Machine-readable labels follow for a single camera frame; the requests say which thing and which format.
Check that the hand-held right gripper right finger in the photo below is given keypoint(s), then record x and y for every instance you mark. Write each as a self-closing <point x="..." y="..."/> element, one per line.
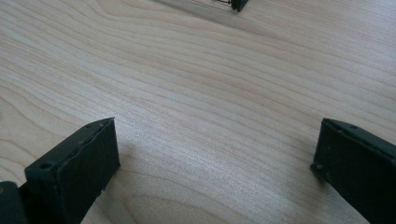
<point x="358" y="168"/>

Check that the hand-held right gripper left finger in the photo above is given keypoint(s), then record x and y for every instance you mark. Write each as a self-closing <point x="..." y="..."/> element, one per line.
<point x="74" y="168"/>

